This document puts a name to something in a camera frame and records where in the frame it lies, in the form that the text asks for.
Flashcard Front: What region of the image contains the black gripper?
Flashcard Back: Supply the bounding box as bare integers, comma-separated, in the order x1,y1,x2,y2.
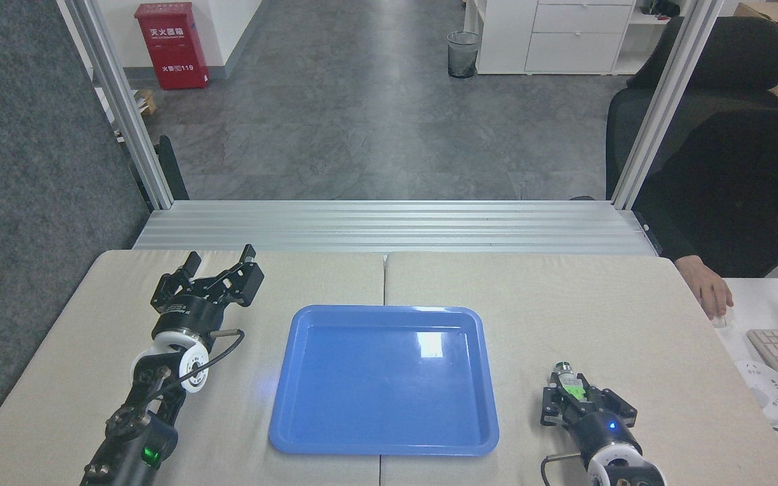
151,244,265,338
540,382,640,462

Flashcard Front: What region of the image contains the white green switch part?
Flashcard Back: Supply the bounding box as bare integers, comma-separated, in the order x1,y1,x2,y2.
551,362,590,407

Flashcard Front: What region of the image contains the blue plastic tray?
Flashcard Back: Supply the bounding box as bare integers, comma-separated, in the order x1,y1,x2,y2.
268,304,500,456

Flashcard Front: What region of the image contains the person's hand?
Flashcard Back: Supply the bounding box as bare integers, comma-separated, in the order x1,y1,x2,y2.
674,256,735,321

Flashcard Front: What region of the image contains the white round perforated cover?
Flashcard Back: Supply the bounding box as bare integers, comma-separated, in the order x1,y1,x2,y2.
733,358,778,423

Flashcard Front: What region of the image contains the red fire extinguisher box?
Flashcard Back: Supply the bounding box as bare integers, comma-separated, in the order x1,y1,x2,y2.
134,1,210,91

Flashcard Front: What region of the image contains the person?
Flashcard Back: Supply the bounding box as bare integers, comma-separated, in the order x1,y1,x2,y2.
632,100,778,278

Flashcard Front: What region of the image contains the black mesh waste bin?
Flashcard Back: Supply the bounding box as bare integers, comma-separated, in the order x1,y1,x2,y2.
446,30,482,79

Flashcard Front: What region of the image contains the black office chair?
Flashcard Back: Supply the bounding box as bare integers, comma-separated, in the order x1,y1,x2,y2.
570,16,778,202

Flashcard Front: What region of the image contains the white drawer cabinet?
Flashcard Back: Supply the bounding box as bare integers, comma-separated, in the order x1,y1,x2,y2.
464,0,683,76

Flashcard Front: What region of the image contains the black flat bracket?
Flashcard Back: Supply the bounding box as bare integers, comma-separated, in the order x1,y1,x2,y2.
157,135,190,201

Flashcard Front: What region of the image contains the silver aluminium rail platform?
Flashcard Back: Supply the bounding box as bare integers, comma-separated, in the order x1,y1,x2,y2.
132,199,660,257

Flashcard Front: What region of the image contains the silver aluminium post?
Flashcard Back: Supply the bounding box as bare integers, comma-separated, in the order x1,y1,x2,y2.
609,0,725,210
65,0,175,211

